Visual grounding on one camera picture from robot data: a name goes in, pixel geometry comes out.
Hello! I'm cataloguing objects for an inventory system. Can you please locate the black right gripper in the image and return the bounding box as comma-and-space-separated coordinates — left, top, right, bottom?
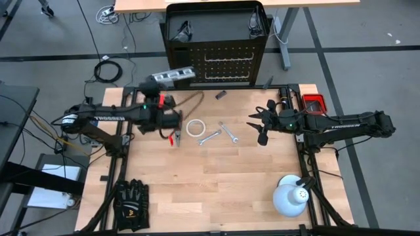
246, 99, 299, 147

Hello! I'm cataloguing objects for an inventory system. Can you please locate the silver black spirit level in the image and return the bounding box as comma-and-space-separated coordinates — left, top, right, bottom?
152, 66, 197, 83

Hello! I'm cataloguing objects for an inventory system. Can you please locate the silver combination wrench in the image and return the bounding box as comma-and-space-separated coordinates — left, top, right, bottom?
196, 129, 223, 147
219, 121, 240, 144

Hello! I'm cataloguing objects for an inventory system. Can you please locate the white tape roll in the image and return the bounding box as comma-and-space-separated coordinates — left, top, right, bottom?
186, 119, 207, 138

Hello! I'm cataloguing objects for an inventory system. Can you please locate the black peg board cart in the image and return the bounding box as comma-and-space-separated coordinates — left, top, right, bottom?
160, 0, 272, 89

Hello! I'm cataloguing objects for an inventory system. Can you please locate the black flashlight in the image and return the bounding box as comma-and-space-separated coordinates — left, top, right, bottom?
278, 87, 291, 111

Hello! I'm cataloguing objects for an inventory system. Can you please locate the red plastic tray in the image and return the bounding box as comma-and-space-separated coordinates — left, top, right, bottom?
301, 94, 328, 115

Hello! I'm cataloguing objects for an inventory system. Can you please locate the grey metal desk leg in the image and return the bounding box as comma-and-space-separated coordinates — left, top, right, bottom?
278, 7, 300, 71

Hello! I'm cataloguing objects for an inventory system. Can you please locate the white dome lamp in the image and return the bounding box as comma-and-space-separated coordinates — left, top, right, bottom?
272, 174, 311, 218

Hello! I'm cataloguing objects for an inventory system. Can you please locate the black work glove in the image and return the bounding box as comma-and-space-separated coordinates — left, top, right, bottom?
113, 179, 142, 232
131, 178, 150, 230

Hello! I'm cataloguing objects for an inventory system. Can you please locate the light wooden desk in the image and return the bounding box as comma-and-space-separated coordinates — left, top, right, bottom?
114, 0, 361, 14

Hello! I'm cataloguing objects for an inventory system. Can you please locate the person's shoe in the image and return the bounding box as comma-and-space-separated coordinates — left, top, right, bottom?
37, 0, 55, 17

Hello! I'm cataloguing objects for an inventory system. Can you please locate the black side table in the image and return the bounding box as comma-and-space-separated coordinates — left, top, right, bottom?
0, 81, 41, 171

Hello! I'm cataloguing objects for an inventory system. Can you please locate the white paper sheet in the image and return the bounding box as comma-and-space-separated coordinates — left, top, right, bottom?
27, 163, 82, 210

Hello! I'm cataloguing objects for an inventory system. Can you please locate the black metal table frame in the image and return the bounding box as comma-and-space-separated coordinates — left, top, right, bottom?
78, 83, 357, 236

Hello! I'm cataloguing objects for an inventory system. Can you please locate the black coiled cable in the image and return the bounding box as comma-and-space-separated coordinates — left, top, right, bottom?
94, 59, 123, 83

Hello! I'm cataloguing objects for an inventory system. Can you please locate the white cable bundle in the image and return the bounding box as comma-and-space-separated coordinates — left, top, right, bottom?
96, 5, 119, 26

